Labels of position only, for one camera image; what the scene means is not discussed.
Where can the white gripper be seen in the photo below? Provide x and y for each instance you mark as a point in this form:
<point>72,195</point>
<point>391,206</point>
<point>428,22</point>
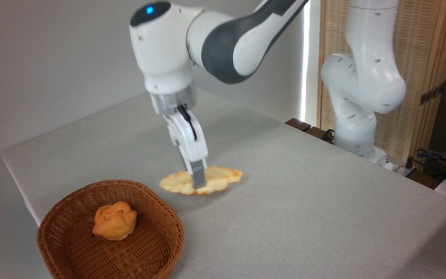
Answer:
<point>190,141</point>

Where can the long leaf-shaped bread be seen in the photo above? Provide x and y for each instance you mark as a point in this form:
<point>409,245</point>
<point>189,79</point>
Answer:
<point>219,179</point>

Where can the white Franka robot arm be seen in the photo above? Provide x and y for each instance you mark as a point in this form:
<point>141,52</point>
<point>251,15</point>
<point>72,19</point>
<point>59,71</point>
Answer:
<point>364,77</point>

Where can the brown woven wicker basket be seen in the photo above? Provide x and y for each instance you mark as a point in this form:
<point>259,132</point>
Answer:
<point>149,248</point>

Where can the round flower-shaped bread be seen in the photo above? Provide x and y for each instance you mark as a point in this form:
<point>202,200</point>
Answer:
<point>114,221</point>

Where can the dark wooden block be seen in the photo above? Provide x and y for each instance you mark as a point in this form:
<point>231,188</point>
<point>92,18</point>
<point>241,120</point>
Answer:
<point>297,124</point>
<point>318,133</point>

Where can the metal screen hinge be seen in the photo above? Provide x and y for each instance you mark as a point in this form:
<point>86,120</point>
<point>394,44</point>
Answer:
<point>432,93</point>

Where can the bamboo folding screen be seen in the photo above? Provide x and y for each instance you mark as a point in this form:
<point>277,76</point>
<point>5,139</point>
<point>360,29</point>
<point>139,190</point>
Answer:
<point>424,42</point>

